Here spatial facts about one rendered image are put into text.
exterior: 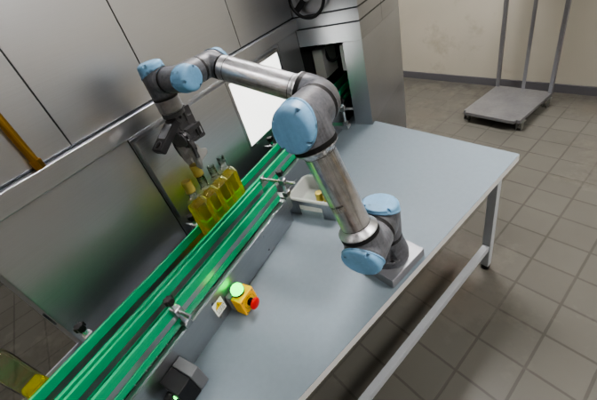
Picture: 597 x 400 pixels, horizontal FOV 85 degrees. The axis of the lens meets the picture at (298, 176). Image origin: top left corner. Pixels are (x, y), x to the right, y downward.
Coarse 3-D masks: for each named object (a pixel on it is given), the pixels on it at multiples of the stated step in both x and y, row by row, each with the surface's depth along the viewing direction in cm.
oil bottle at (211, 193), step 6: (210, 186) 116; (204, 192) 114; (210, 192) 114; (216, 192) 117; (210, 198) 115; (216, 198) 117; (222, 198) 120; (216, 204) 117; (222, 204) 120; (216, 210) 118; (222, 210) 120; (222, 216) 121
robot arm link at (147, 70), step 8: (144, 64) 91; (152, 64) 90; (160, 64) 92; (144, 72) 91; (152, 72) 91; (144, 80) 92; (152, 80) 91; (152, 88) 93; (152, 96) 95; (160, 96) 95; (168, 96) 95
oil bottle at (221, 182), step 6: (210, 180) 119; (216, 180) 118; (222, 180) 119; (216, 186) 118; (222, 186) 119; (228, 186) 122; (222, 192) 120; (228, 192) 122; (228, 198) 123; (234, 198) 125; (228, 204) 123
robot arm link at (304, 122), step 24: (312, 96) 74; (288, 120) 72; (312, 120) 70; (288, 144) 75; (312, 144) 73; (312, 168) 80; (336, 168) 79; (336, 192) 81; (336, 216) 86; (360, 216) 85; (360, 240) 85; (384, 240) 89; (360, 264) 89; (384, 264) 90
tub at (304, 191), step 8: (304, 176) 150; (312, 176) 149; (296, 184) 147; (304, 184) 150; (312, 184) 152; (296, 192) 145; (304, 192) 151; (312, 192) 151; (296, 200) 139; (304, 200) 136; (312, 200) 135
